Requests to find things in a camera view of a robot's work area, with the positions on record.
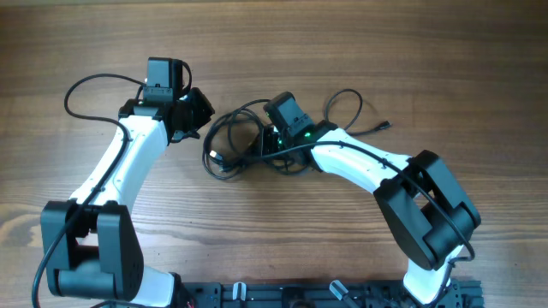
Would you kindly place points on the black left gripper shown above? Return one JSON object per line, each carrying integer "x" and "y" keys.
{"x": 205, "y": 111}

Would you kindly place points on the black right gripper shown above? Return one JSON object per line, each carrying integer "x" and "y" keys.
{"x": 266, "y": 139}

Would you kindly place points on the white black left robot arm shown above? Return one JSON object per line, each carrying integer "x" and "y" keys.
{"x": 91, "y": 250}

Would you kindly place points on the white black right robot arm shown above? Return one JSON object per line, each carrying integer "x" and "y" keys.
{"x": 428, "y": 213}

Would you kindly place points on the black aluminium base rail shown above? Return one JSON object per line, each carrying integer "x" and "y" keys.
{"x": 369, "y": 294}

